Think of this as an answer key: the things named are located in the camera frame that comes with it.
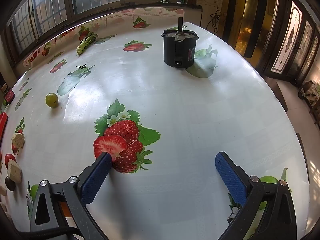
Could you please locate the dark mottled object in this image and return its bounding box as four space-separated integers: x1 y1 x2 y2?
299 80 320 125

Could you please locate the hanging black cable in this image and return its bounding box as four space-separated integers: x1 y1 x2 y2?
206 0 223 34

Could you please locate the green grape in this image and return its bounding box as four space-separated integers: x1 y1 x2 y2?
45 93 59 108

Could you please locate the barred window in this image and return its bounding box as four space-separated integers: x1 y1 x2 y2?
7 0 198 55

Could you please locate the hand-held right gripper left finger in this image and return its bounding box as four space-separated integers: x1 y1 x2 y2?
29 152 113 240

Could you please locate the golden door panel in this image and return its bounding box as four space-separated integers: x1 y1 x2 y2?
222 0 278 58

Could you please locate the stained glass door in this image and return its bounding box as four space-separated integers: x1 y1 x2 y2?
270 0 320 80

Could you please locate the dark round fruit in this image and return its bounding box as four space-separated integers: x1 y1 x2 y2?
4 176 17 191

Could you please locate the green leafy vegetable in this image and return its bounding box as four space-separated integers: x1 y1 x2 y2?
76 32 98 55

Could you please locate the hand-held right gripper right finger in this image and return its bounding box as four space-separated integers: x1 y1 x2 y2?
215 151 297 240

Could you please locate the black electric motor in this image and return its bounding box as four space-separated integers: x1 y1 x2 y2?
161 17 200 68

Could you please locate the fruit print tablecloth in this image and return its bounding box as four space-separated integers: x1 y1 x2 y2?
0 7 310 240

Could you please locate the beige puffed rice cake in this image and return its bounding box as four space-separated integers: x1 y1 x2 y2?
7 160 22 183
11 132 25 149

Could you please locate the red rimmed tray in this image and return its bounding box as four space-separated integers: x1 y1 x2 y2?
0 112 9 140

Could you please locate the dark jar with red label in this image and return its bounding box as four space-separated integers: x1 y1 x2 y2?
4 88 15 105

